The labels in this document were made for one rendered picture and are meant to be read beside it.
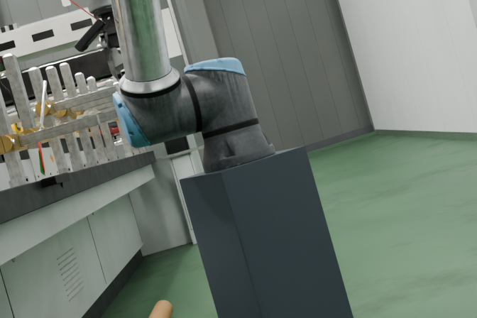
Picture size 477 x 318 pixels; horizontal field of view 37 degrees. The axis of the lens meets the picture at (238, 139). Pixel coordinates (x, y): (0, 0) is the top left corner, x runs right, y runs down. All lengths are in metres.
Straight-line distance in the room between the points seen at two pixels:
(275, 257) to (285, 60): 9.95
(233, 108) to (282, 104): 9.66
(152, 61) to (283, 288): 0.62
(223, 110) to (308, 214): 0.33
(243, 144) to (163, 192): 3.31
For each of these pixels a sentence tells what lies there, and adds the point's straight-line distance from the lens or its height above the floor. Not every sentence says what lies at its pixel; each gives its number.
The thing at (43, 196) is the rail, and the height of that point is 0.65.
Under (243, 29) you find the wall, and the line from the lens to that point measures 11.33.
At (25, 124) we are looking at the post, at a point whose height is 0.89.
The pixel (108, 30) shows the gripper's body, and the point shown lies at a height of 1.07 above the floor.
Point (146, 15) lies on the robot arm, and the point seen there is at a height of 0.99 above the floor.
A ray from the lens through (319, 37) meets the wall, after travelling 12.08.
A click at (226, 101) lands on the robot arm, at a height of 0.76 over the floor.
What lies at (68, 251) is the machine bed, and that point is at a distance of 3.16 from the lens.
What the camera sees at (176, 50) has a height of 1.31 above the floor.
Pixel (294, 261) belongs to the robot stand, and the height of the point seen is 0.34.
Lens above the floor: 0.69
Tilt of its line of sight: 1 degrees down
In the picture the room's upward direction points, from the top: 16 degrees counter-clockwise
